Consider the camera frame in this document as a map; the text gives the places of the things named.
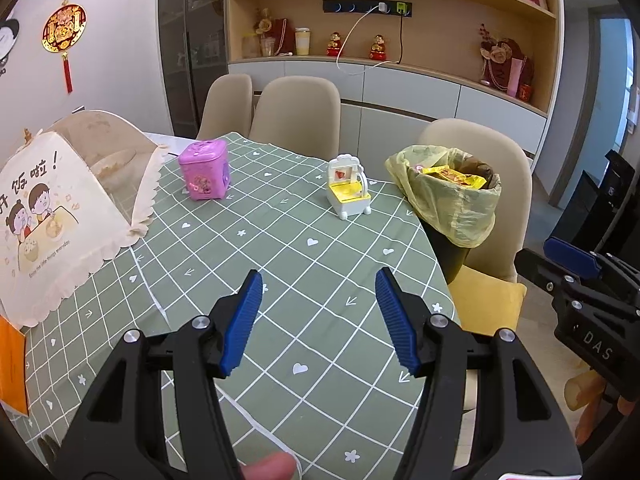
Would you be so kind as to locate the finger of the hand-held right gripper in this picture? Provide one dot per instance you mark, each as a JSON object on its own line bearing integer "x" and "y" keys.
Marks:
{"x": 570, "y": 255}
{"x": 537, "y": 270}

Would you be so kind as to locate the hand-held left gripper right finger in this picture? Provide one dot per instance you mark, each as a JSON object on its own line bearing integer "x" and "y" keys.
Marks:
{"x": 395, "y": 320}

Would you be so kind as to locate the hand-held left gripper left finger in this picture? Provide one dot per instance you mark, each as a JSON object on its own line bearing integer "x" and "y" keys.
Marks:
{"x": 245, "y": 320}

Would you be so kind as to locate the waste bin with yellow bag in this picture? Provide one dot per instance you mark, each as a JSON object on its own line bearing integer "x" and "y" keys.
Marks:
{"x": 440, "y": 210}

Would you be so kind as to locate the person's right hand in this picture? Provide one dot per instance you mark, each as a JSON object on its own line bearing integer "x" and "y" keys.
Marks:
{"x": 582, "y": 390}

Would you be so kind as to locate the person's left hand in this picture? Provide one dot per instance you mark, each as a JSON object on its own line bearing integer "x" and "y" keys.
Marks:
{"x": 267, "y": 467}

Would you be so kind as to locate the black chair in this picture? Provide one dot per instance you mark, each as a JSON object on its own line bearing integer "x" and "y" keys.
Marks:
{"x": 582, "y": 210}

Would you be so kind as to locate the yellow cushion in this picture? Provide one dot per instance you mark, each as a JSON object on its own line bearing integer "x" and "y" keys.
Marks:
{"x": 485, "y": 300}

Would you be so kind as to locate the green checked tablecloth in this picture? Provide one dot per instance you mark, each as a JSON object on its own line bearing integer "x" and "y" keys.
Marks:
{"x": 310, "y": 270}

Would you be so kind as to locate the white and yellow toy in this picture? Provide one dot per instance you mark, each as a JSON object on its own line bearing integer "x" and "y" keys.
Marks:
{"x": 350, "y": 195}

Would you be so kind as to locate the beige chair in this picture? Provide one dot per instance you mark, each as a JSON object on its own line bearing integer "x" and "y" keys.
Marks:
{"x": 475, "y": 132}
{"x": 225, "y": 105}
{"x": 295, "y": 115}

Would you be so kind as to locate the purple toy box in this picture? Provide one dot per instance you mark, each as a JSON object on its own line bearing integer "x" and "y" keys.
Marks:
{"x": 205, "y": 170}

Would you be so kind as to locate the printed mesh food cover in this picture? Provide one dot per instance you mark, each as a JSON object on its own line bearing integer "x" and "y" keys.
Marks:
{"x": 60, "y": 210}

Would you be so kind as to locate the white sideboard cabinet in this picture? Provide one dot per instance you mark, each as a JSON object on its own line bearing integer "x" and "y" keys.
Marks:
{"x": 400, "y": 95}

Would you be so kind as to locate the orange tissue box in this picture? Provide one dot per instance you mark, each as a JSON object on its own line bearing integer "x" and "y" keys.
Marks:
{"x": 12, "y": 360}

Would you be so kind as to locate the red figurine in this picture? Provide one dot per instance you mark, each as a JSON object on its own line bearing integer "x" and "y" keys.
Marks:
{"x": 335, "y": 46}
{"x": 377, "y": 50}

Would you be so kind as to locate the drinking glass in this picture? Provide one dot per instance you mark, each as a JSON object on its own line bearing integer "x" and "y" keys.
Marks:
{"x": 267, "y": 49}

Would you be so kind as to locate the glass jar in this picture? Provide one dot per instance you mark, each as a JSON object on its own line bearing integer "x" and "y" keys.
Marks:
{"x": 250, "y": 47}

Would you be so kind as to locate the yellow white cup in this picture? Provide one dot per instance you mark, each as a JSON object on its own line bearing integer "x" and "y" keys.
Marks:
{"x": 302, "y": 42}

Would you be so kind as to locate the flower bouquet with red bag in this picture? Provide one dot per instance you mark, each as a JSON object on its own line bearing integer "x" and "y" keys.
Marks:
{"x": 282, "y": 35}

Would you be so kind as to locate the dark glass cabinet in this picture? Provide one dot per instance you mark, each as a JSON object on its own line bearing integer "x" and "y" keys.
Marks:
{"x": 200, "y": 35}

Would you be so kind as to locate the green charger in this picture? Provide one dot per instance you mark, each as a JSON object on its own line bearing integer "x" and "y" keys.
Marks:
{"x": 402, "y": 8}

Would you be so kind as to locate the black power strip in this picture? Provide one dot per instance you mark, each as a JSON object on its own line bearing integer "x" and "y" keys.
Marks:
{"x": 345, "y": 7}

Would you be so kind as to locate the wooden wall shelf unit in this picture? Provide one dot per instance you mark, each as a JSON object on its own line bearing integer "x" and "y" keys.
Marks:
{"x": 440, "y": 35}

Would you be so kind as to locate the red gold wall ornament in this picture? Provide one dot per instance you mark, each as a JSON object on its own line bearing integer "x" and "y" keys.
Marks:
{"x": 63, "y": 27}

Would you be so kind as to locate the panda wall clock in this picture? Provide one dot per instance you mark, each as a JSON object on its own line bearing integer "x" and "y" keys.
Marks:
{"x": 6, "y": 40}

